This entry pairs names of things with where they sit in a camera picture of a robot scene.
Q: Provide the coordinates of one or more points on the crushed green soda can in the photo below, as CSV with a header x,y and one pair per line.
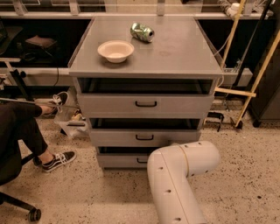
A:
x,y
142,32

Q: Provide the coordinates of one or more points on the seated person in black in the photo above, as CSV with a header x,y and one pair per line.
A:
x,y
17,122

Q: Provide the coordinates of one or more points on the grey middle drawer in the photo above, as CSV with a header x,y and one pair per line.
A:
x,y
141,137

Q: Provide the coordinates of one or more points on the clear plastic bin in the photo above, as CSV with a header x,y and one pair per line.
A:
x,y
72,123

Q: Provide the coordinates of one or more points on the black white sneaker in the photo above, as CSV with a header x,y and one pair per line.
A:
x,y
57,101
59,159

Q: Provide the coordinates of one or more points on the black white sneaker far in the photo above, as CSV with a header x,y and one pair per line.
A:
x,y
57,101

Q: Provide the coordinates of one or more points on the grey drawer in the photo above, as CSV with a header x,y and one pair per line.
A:
x,y
118,161
144,105
141,137

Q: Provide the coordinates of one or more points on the thin metal rod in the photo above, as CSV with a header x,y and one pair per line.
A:
x,y
40,103

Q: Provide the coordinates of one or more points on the grey top drawer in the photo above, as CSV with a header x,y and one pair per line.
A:
x,y
144,105

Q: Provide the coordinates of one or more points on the black rolling cabinet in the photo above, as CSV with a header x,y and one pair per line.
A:
x,y
265,107

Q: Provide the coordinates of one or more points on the black office chair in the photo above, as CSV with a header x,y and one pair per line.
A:
x,y
9,170

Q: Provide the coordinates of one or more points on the grey drawer cabinet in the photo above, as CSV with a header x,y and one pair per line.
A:
x,y
178,61

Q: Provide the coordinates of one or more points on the dark box on shelf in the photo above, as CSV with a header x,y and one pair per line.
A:
x,y
38,43

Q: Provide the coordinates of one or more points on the black white sneaker near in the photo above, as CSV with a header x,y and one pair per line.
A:
x,y
59,159

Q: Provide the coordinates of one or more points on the grey bottom drawer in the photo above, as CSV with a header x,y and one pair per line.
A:
x,y
118,161

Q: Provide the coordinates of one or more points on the black clamp on floor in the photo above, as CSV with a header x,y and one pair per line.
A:
x,y
215,117

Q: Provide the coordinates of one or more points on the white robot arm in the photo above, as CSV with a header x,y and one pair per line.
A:
x,y
168,171

